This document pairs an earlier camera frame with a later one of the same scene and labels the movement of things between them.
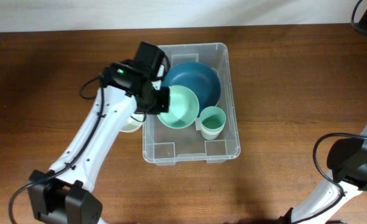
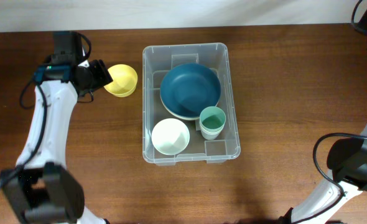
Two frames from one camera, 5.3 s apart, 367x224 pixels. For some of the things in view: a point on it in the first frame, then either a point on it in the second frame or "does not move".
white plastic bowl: [132, 124] -> [170, 136]
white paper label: [198, 124] does not move
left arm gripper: [165, 104] -> [105, 77]
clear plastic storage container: [166, 145] does not move
